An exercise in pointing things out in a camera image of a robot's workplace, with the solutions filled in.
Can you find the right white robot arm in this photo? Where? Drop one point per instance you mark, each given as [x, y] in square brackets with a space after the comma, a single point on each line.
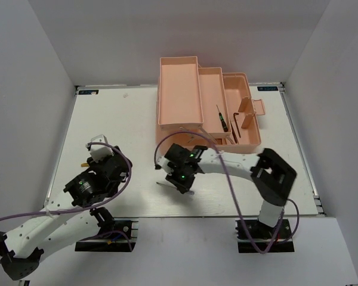
[272, 176]

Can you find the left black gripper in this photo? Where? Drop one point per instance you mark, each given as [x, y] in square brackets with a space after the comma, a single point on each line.
[96, 164]

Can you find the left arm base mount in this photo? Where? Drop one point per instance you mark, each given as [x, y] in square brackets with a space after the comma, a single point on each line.
[119, 237]

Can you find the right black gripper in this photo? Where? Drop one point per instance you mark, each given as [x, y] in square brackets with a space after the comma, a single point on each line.
[183, 187]

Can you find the black green screwdriver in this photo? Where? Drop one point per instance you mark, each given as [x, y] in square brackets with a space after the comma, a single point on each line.
[222, 120]

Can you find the left blue table label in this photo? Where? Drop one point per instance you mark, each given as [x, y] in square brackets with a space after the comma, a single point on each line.
[88, 92]

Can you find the long brown hex key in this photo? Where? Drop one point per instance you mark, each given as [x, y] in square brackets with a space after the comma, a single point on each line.
[235, 114]

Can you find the pink plastic toolbox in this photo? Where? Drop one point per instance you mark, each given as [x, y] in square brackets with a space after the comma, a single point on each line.
[186, 111]

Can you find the blue table label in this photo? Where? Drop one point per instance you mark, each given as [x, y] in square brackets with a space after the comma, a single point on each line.
[88, 92]
[267, 88]

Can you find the right blue table label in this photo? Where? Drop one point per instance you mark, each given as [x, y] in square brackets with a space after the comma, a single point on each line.
[267, 88]

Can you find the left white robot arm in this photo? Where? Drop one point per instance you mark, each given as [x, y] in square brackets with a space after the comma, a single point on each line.
[76, 213]

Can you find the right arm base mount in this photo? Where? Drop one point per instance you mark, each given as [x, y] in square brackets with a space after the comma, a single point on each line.
[262, 235]

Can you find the blue handled screwdriver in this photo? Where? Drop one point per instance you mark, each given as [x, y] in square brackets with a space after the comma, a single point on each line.
[189, 192]

